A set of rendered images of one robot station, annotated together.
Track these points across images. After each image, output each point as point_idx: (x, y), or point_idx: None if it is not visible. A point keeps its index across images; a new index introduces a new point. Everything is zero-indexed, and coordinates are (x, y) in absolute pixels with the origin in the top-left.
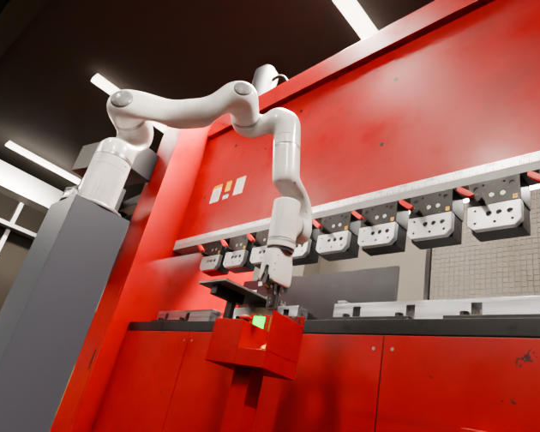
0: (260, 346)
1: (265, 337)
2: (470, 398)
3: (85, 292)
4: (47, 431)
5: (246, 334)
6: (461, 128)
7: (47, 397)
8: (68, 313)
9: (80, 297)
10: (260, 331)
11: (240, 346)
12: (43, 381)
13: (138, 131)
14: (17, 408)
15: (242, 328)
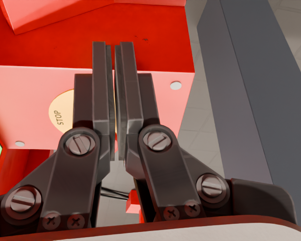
0: (65, 15)
1: (29, 46)
2: None
3: None
4: (241, 70)
5: (157, 37)
6: None
7: (262, 94)
8: None
9: None
10: (73, 57)
11: (172, 8)
12: (275, 106)
13: None
14: (280, 86)
15: (190, 47)
